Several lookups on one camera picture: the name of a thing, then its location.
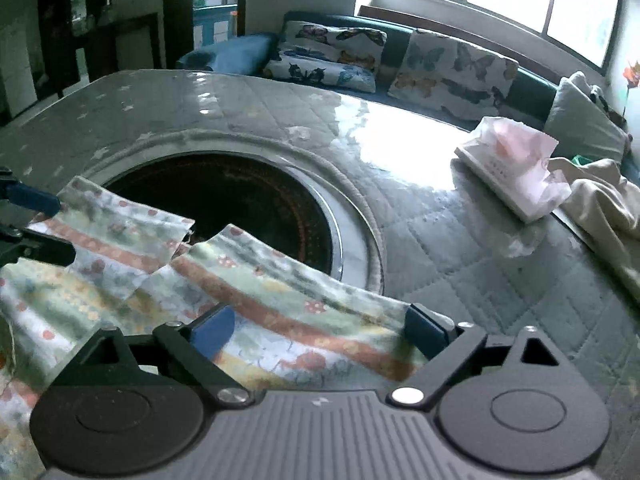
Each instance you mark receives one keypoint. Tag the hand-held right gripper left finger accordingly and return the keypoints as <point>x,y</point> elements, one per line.
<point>215,332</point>

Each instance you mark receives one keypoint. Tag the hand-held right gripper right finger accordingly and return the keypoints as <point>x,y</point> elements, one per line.
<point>425,332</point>

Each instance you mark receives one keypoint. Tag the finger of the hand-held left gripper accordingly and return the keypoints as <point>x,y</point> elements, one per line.
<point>32,200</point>
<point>40,251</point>

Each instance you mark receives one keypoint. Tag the floral patterned garment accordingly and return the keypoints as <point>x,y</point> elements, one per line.
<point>280,320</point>

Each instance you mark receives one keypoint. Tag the round table stove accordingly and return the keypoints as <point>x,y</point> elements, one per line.
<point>240,210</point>

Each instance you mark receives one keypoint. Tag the dark wooden cabinet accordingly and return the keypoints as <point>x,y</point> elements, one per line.
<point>100,40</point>

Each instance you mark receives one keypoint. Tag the pink tissue pack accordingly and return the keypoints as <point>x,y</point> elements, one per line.
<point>510,165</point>

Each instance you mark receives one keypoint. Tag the cream cloth pile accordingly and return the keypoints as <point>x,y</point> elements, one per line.
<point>605,200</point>

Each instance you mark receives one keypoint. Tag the green bowl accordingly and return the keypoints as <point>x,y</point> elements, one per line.
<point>580,160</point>

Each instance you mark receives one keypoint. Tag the teal sofa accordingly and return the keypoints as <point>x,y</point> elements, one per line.
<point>235,52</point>

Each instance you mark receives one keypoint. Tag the blue cabinet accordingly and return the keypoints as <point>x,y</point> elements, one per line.
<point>212,22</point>

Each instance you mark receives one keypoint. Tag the large butterfly print pillow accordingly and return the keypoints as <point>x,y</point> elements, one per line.
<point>450,72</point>

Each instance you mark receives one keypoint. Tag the white pillow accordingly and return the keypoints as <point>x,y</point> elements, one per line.
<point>580,120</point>

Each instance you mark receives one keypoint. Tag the flat butterfly print pillow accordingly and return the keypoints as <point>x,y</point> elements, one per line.
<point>320,72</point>

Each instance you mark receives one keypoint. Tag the small patterned cushion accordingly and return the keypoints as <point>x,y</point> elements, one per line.
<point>595,92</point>

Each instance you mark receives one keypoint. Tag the small butterfly print pillow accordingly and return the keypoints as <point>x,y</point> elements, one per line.
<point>335,42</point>

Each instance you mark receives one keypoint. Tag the colourful pinwheel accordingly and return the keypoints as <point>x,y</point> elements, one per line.
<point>632,77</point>

